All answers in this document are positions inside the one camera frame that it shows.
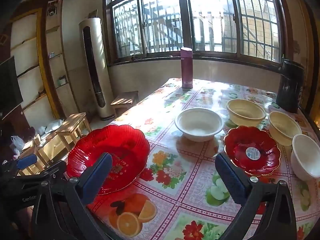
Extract white plastic bag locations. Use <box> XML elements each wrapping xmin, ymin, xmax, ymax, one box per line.
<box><xmin>11</xmin><ymin>135</ymin><xmax>26</xmax><ymax>156</ymax></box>

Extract cream ribbed bowl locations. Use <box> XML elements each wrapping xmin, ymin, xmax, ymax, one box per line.
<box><xmin>226</xmin><ymin>99</ymin><xmax>267</xmax><ymax>127</ymax></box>
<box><xmin>268</xmin><ymin>111</ymin><xmax>303</xmax><ymax>147</ymax></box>

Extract barred window with brown frame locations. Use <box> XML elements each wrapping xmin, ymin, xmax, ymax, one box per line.
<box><xmin>102</xmin><ymin>0</ymin><xmax>292</xmax><ymax>70</ymax></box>

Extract large red scalloped plate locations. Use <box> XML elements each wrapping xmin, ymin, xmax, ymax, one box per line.
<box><xmin>66</xmin><ymin>124</ymin><xmax>150</xmax><ymax>196</ymax></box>

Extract black television screen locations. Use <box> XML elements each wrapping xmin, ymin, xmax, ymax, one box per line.
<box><xmin>0</xmin><ymin>56</ymin><xmax>24</xmax><ymax>120</ymax></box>

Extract black cylindrical canister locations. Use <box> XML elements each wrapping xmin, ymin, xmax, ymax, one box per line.
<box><xmin>276</xmin><ymin>54</ymin><xmax>305</xmax><ymax>114</ymax></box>

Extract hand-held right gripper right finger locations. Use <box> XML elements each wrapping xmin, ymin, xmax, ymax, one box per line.
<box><xmin>215</xmin><ymin>153</ymin><xmax>298</xmax><ymax>240</ymax></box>

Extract small red scalloped plate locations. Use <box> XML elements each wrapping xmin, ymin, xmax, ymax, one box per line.
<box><xmin>223</xmin><ymin>126</ymin><xmax>282</xmax><ymax>177</ymax></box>

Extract wide white bowl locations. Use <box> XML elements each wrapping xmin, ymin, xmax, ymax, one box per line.
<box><xmin>174</xmin><ymin>107</ymin><xmax>225</xmax><ymax>142</ymax></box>

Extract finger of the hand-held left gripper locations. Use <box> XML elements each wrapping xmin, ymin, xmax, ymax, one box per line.
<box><xmin>15</xmin><ymin>160</ymin><xmax>67</xmax><ymax>180</ymax></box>
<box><xmin>14</xmin><ymin>154</ymin><xmax>38</xmax><ymax>169</ymax></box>

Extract floral fruit print tablecloth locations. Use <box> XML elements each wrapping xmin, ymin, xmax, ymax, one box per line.
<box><xmin>86</xmin><ymin>77</ymin><xmax>320</xmax><ymax>240</ymax></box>

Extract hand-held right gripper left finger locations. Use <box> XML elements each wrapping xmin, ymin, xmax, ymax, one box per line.
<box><xmin>31</xmin><ymin>152</ymin><xmax>113</xmax><ymax>240</ymax></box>

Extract wooden wall shelf unit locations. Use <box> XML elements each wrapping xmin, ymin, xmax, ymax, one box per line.
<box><xmin>10</xmin><ymin>0</ymin><xmax>80</xmax><ymax>130</ymax></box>

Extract light wooden stool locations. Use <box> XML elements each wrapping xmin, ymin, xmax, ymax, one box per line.
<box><xmin>19</xmin><ymin>132</ymin><xmax>66</xmax><ymax>176</ymax></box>
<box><xmin>55</xmin><ymin>112</ymin><xmax>92</xmax><ymax>153</ymax></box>

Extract white standing air conditioner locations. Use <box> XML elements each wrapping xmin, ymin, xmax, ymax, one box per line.
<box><xmin>79</xmin><ymin>17</ymin><xmax>115</xmax><ymax>121</ymax></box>

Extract crumpled white plastic bags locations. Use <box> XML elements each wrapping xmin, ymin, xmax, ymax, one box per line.
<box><xmin>37</xmin><ymin>119</ymin><xmax>64</xmax><ymax>140</ymax></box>

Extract small white bowl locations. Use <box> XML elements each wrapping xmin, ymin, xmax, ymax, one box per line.
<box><xmin>291</xmin><ymin>134</ymin><xmax>320</xmax><ymax>182</ymax></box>

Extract purple thermos bottle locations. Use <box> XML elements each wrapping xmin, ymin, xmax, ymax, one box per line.
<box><xmin>180</xmin><ymin>47</ymin><xmax>193</xmax><ymax>90</ymax></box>

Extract dark wooden stool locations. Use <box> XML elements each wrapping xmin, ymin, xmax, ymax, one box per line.
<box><xmin>110</xmin><ymin>91</ymin><xmax>139</xmax><ymax>117</ymax></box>

